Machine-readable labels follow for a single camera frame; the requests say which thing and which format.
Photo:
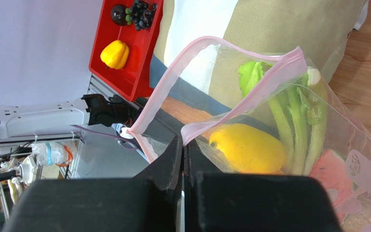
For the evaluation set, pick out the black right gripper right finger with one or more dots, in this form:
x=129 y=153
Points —
x=216 y=201

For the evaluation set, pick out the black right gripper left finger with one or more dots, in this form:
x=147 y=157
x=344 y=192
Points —
x=147 y=202

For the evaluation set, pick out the yellow mango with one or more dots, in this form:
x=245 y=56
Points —
x=248 y=149

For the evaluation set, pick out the clear zip top bag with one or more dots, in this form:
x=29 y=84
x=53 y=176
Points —
x=251 y=113

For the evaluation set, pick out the watermelon slice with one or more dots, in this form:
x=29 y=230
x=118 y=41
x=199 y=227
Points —
x=329 y=170

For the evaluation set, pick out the green celery bunch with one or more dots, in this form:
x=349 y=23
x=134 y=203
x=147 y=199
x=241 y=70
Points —
x=301 y=119

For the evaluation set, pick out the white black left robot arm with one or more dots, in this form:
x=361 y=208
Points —
x=91 y=109

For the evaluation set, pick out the red plastic tray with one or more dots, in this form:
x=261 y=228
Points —
x=126 y=36

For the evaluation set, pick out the yellow bell pepper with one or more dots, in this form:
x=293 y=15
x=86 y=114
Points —
x=115 y=55

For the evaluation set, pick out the striped beige blue pillow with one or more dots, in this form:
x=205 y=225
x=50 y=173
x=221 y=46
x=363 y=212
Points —
x=319 y=27

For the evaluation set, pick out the dark grape bunch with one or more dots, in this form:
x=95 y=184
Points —
x=141 y=14

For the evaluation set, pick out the dark plum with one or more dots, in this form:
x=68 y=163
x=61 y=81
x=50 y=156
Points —
x=118 y=14

